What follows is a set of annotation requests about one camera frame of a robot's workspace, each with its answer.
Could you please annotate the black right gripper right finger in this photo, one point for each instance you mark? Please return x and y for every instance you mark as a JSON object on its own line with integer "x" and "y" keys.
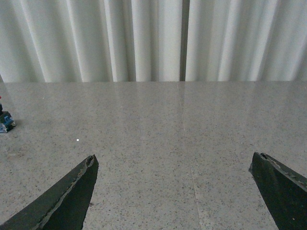
{"x": 283, "y": 190}

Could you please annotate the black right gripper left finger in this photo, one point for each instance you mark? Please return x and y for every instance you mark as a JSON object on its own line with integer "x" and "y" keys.
{"x": 64, "y": 205}

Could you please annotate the red mushroom push button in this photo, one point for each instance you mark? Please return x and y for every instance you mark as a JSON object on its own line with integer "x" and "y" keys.
{"x": 6, "y": 121}

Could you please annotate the white pleated curtain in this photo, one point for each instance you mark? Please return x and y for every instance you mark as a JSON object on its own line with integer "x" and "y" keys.
{"x": 153, "y": 40}

